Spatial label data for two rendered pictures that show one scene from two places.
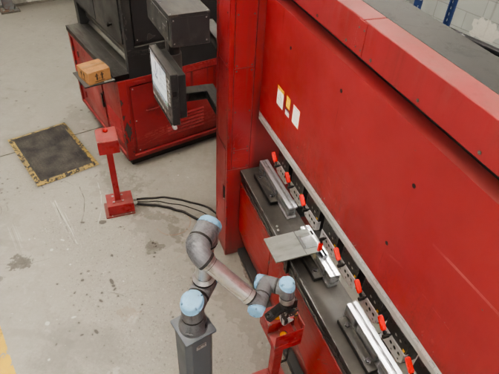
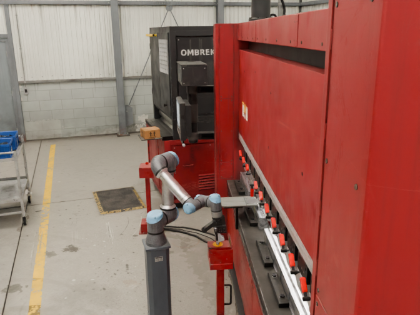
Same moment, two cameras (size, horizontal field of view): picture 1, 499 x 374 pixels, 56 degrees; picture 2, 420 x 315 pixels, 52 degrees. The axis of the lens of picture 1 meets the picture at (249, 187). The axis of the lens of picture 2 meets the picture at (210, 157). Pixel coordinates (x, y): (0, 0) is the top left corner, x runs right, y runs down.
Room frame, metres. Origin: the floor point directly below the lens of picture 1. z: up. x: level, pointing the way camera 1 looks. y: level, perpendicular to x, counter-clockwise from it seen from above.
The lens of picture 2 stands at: (-1.18, -1.06, 2.23)
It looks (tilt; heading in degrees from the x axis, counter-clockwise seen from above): 16 degrees down; 19
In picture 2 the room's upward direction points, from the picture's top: 1 degrees counter-clockwise
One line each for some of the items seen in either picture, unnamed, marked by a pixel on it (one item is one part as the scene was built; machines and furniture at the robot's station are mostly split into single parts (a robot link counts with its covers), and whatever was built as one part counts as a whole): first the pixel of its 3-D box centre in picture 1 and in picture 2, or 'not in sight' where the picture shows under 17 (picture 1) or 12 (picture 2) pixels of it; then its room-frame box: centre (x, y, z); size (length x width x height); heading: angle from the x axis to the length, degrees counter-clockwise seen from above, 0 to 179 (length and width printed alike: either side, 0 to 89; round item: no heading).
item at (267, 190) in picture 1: (265, 188); (239, 187); (2.36, -0.11, 0.89); 0.30 x 0.05 x 0.03; 23
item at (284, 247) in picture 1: (291, 245); (238, 201); (1.77, -0.25, 1.00); 0.26 x 0.18 x 0.01; 113
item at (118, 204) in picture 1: (113, 172); (148, 197); (2.97, 1.14, 0.41); 0.25 x 0.20 x 0.83; 113
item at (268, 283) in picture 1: (265, 286); (202, 201); (1.38, -0.11, 1.13); 0.11 x 0.11 x 0.08; 73
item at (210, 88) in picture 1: (204, 102); (210, 138); (2.92, 0.36, 1.18); 0.40 x 0.24 x 0.07; 23
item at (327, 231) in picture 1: (336, 237); (262, 183); (1.66, -0.46, 1.20); 0.15 x 0.09 x 0.17; 23
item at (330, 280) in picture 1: (318, 254); (259, 212); (1.77, -0.41, 0.92); 0.39 x 0.06 x 0.10; 23
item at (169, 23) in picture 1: (178, 63); (192, 105); (2.80, 0.51, 1.53); 0.51 x 0.25 x 0.85; 28
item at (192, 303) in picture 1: (192, 305); (155, 220); (1.37, 0.24, 0.94); 0.13 x 0.12 x 0.14; 163
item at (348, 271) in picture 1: (355, 266); (267, 193); (1.48, -0.53, 1.20); 0.15 x 0.09 x 0.17; 23
